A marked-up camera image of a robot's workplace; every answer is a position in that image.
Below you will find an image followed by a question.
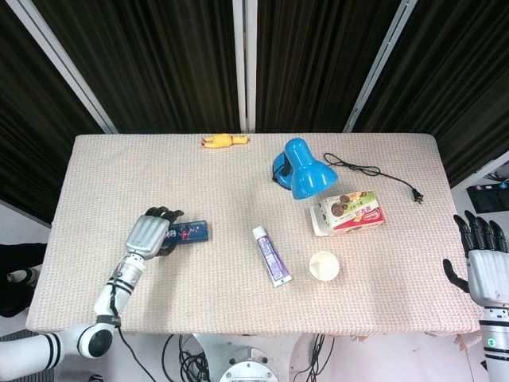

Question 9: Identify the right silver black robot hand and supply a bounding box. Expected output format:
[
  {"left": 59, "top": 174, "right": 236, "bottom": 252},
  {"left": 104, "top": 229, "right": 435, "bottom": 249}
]
[{"left": 442, "top": 210, "right": 509, "bottom": 307}]

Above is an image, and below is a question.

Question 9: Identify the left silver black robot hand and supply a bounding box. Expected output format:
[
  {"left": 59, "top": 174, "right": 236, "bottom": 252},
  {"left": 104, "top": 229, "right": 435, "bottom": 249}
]
[{"left": 125, "top": 205, "right": 186, "bottom": 262}]

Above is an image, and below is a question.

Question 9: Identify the blue glasses case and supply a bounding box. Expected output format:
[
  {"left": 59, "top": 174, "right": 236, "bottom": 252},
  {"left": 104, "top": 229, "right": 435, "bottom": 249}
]
[{"left": 162, "top": 220, "right": 211, "bottom": 248}]

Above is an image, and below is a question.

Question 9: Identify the table with beige tablecloth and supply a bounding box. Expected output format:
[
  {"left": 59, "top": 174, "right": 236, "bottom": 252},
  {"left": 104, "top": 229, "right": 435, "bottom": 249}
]
[{"left": 25, "top": 133, "right": 482, "bottom": 339}]

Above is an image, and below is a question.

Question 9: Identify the cookie carton box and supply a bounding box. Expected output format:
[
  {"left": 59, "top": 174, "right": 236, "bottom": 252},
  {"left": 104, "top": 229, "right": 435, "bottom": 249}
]
[{"left": 309, "top": 189, "right": 387, "bottom": 238}]

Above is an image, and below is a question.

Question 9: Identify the dark electronic device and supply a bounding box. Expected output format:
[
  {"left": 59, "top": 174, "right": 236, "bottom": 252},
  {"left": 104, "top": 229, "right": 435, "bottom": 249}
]
[{"left": 465, "top": 182, "right": 509, "bottom": 214}]

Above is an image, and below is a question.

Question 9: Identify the yellow rubber chicken toy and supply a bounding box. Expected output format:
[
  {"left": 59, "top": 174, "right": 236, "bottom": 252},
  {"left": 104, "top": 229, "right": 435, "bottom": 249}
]
[{"left": 200, "top": 134, "right": 251, "bottom": 150}]

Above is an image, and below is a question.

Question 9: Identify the purple white toothpaste tube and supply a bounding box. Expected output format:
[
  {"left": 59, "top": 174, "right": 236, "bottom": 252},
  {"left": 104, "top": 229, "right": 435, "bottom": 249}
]
[{"left": 251, "top": 226, "right": 293, "bottom": 288}]

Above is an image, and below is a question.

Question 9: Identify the black bag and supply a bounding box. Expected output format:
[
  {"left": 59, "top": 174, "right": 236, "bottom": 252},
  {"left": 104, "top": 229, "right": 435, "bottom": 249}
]
[{"left": 0, "top": 242, "right": 48, "bottom": 318}]

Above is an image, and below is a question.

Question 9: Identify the white paper cup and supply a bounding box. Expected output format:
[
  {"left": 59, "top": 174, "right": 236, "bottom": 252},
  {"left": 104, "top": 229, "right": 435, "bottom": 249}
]
[{"left": 309, "top": 251, "right": 341, "bottom": 283}]

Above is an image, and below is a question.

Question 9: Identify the blue desk lamp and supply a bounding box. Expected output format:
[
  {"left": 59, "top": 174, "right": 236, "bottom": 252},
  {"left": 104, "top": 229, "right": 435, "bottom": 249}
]
[{"left": 271, "top": 137, "right": 340, "bottom": 201}]

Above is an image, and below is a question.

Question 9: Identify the black pleated curtain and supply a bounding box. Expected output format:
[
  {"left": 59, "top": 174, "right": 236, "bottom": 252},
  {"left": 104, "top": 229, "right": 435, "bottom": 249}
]
[{"left": 0, "top": 0, "right": 509, "bottom": 224}]

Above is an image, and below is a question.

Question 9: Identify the black floor cable bundle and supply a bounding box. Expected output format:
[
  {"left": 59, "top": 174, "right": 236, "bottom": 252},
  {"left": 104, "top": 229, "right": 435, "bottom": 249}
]
[
  {"left": 292, "top": 333, "right": 336, "bottom": 382},
  {"left": 161, "top": 333, "right": 212, "bottom": 382}
]

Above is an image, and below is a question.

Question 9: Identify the black lamp power cable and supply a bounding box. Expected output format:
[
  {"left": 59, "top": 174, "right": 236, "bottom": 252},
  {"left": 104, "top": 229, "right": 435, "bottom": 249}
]
[{"left": 322, "top": 152, "right": 425, "bottom": 206}]

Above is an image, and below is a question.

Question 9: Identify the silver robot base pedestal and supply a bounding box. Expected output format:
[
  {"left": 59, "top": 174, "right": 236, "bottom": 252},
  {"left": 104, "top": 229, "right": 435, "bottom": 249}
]
[{"left": 194, "top": 333, "right": 315, "bottom": 382}]

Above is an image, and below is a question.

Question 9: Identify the white frame post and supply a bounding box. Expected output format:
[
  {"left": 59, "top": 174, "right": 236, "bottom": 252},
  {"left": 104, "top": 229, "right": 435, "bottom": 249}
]
[
  {"left": 232, "top": 0, "right": 258, "bottom": 133},
  {"left": 344, "top": 0, "right": 418, "bottom": 133},
  {"left": 7, "top": 0, "right": 119, "bottom": 134}
]

